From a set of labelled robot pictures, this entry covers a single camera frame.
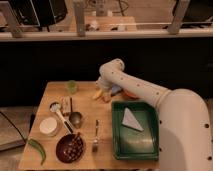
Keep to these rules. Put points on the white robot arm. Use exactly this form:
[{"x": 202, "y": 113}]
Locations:
[{"x": 184, "y": 131}]

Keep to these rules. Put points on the metal fork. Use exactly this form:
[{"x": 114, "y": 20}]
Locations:
[{"x": 95, "y": 141}]

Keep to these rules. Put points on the dark brown bowl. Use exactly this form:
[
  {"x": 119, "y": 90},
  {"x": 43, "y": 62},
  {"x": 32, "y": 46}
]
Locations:
[{"x": 70, "y": 148}]

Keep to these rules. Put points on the white-handled dish brush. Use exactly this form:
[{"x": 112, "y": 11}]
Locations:
[{"x": 55, "y": 107}]

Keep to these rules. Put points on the grey folded cloth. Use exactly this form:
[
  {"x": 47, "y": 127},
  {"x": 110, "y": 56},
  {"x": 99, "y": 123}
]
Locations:
[{"x": 130, "y": 121}]

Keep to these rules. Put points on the blue sponge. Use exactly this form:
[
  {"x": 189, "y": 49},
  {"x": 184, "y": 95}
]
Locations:
[{"x": 115, "y": 89}]

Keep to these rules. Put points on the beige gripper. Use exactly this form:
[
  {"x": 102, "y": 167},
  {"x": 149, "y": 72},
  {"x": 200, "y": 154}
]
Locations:
[{"x": 106, "y": 96}]

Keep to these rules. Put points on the yellow banana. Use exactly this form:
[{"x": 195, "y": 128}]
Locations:
[{"x": 97, "y": 94}]

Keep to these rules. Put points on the green chili pepper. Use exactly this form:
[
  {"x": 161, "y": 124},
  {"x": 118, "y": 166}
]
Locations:
[{"x": 37, "y": 146}]

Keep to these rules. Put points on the orange bowl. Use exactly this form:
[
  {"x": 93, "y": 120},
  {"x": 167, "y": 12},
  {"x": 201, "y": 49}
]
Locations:
[{"x": 129, "y": 94}]

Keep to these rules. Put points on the wooden block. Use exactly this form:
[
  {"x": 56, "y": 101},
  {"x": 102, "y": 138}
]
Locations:
[{"x": 66, "y": 105}]

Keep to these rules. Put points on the green plastic cup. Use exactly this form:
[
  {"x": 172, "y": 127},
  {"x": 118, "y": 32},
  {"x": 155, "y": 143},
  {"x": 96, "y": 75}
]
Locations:
[{"x": 72, "y": 86}]

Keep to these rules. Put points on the white round container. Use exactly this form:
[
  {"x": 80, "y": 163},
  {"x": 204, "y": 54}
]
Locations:
[{"x": 49, "y": 126}]

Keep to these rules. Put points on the green plastic tray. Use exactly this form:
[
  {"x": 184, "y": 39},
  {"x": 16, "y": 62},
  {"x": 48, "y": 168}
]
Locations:
[{"x": 130, "y": 144}]

